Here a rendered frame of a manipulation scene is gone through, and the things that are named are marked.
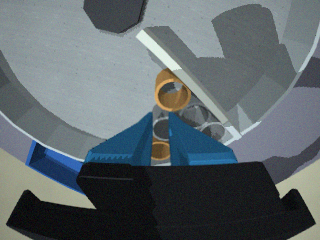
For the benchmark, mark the bronze bushing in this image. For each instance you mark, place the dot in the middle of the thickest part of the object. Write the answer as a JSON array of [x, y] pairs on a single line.
[[160, 149], [171, 101]]

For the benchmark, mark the blue open crate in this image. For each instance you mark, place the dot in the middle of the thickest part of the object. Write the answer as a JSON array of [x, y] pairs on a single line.
[[54, 166]]

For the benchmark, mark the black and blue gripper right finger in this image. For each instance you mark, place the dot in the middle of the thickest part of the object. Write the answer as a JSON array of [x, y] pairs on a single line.
[[195, 147]]

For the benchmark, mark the grey metal bushing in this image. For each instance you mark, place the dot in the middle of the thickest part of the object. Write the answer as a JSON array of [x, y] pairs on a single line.
[[214, 129], [198, 117], [160, 128]]

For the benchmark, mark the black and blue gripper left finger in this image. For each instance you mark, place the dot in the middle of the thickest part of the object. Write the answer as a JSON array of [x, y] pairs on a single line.
[[126, 147]]

